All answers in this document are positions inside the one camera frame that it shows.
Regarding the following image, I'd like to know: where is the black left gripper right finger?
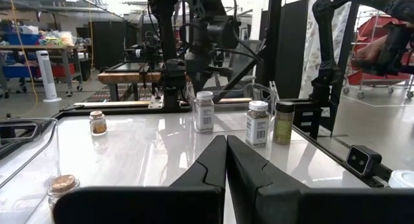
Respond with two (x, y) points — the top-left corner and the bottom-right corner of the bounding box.
(226, 135), (414, 224)

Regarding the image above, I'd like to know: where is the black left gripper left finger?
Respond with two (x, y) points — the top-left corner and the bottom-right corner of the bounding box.
(53, 135), (227, 224)

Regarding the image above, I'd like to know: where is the white-lid seasoning jar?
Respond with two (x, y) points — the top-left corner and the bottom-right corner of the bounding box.
(193, 91), (215, 134)
(245, 100), (270, 148)

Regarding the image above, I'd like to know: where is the small cork-lid spice jar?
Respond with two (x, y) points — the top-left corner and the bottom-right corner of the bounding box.
(89, 110), (108, 137)
(47, 174), (81, 212)

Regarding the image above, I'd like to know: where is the black partition panel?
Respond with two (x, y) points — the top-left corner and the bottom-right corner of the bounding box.
(274, 0), (311, 100)

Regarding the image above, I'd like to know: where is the wooden station table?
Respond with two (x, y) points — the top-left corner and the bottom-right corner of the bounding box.
(96, 60), (162, 102)

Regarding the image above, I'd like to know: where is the white round object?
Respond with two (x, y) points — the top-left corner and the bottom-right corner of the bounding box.
(387, 170), (414, 189)

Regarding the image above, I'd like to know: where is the person's hand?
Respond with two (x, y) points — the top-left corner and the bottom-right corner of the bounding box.
(354, 34), (389, 62)

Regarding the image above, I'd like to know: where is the red cart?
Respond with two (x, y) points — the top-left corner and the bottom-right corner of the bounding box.
(342, 14), (414, 100)

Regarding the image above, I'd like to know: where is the clear plastic bin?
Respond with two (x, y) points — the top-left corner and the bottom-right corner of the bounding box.
(0, 117), (59, 188)

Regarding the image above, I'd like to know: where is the white tower fan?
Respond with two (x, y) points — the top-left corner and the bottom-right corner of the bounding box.
(35, 50), (62, 103)

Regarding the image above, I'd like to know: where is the workbench with blue bins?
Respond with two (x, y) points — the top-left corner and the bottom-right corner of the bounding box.
(0, 21), (85, 98)

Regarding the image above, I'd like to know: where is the small black table camera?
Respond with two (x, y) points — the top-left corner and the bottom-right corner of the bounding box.
(345, 145), (383, 178)

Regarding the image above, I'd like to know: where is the black aluminium table frame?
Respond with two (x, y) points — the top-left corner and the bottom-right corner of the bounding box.
(51, 97), (394, 189)

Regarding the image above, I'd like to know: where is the yellow hanging cable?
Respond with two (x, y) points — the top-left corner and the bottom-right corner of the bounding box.
(8, 0), (39, 105)

